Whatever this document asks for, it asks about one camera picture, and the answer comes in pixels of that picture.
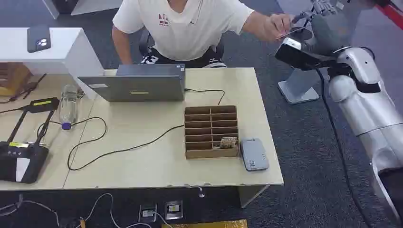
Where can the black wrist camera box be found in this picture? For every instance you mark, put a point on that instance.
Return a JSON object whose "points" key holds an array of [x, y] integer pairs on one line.
{"points": [[299, 56]]}

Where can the yellow padded envelope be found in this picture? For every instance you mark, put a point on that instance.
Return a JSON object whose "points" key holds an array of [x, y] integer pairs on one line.
{"points": [[204, 224]]}

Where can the thin card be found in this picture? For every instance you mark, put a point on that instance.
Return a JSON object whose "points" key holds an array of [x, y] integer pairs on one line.
{"points": [[291, 33]]}

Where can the dark smartphone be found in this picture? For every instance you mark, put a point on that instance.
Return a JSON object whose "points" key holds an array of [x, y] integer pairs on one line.
{"points": [[38, 38]]}

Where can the floor power socket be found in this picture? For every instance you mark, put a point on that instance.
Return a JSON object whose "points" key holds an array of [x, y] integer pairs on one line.
{"points": [[147, 213], [174, 210]]}

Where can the white cabinet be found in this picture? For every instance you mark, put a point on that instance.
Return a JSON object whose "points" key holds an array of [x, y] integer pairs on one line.
{"points": [[78, 6]]}

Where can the person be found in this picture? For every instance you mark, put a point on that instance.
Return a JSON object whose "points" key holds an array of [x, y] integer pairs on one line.
{"points": [[185, 28]]}

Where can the grey stand base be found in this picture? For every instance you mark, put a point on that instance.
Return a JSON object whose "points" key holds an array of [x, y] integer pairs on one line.
{"points": [[299, 89]]}

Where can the grey laptop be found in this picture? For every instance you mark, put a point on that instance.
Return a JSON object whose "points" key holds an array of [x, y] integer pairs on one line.
{"points": [[141, 85]]}

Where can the wooden card box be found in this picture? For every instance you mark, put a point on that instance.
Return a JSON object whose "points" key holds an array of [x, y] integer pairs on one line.
{"points": [[209, 132]]}

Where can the black document scanner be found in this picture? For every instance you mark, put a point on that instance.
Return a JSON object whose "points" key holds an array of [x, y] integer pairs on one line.
{"points": [[22, 157]]}

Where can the clear plastic water bottle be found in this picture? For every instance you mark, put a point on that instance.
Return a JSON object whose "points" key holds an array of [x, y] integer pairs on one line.
{"points": [[68, 105]]}

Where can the white desk shelf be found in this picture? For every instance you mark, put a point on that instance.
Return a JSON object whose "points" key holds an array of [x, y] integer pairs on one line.
{"points": [[63, 47]]}

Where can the pale desk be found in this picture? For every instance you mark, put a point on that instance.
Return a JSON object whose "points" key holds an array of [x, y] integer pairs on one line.
{"points": [[163, 163]]}

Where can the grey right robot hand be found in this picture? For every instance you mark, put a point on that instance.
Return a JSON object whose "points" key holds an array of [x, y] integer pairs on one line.
{"points": [[333, 31]]}

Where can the person's hand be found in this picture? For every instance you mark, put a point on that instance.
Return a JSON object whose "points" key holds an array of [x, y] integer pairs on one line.
{"points": [[278, 26]]}

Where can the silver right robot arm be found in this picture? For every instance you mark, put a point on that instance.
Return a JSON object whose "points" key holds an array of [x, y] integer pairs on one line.
{"points": [[362, 104]]}

